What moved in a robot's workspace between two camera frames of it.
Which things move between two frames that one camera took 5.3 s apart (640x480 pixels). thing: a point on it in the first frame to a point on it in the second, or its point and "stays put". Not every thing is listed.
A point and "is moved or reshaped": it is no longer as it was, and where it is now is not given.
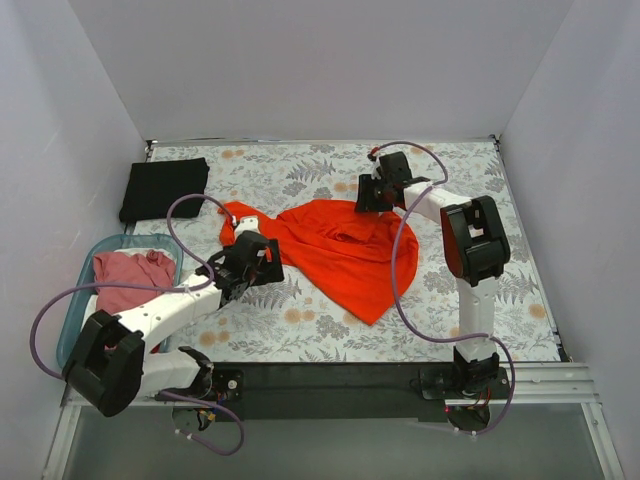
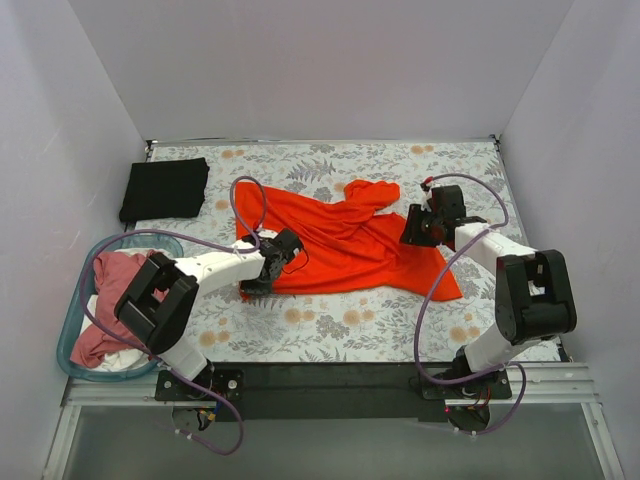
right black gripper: x=370 y=195 to x=413 y=228
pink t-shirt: x=148 y=268 stays put
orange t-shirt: x=360 y=260 is moved or reshaped
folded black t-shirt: x=153 y=187 stays put
